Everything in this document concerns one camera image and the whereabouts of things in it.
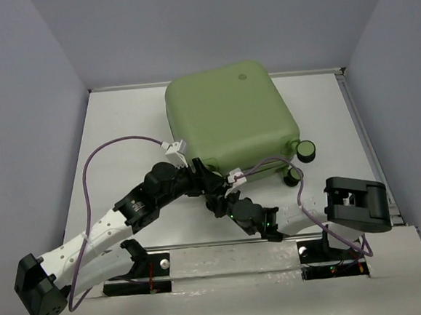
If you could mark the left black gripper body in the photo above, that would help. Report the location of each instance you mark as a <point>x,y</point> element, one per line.
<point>185,183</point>

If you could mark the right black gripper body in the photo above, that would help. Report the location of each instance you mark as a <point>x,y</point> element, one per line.
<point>231,203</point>

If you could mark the green hard-shell suitcase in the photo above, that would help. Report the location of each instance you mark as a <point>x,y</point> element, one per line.
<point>234,117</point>

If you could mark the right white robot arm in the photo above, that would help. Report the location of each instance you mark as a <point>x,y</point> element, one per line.
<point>354,208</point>

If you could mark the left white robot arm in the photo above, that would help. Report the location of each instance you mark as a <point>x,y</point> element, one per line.
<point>45,284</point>

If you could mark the white front cover board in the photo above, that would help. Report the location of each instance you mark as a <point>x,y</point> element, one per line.
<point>388,284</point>

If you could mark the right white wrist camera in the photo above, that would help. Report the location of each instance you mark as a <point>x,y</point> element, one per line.
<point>235,179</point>

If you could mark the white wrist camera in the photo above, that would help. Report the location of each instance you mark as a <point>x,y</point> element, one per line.
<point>175,154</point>
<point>235,179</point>

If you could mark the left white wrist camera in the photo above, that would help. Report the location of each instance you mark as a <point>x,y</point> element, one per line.
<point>175,154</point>

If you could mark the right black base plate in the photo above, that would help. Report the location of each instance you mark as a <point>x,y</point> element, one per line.
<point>320,262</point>

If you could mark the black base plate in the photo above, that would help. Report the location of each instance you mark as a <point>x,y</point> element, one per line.
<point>320,262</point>
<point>152,276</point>

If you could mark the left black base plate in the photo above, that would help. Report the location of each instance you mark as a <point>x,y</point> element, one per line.
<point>152,276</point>

